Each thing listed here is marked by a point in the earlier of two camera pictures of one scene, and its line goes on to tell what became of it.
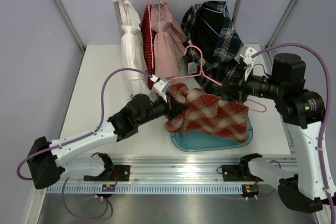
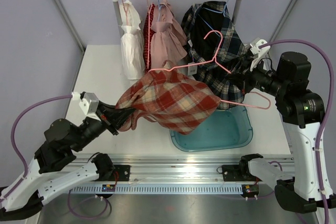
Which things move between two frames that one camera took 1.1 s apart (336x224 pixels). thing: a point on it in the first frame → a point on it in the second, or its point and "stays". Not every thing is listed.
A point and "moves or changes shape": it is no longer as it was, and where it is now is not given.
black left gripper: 174,107 → 113,119
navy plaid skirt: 214,43 stays
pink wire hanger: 259,103 → 249,104
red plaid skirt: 208,113 moves or changes shape
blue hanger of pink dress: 159,4 stays
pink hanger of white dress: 126,9 stays
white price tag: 192,67 stays
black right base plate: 238,173 stays
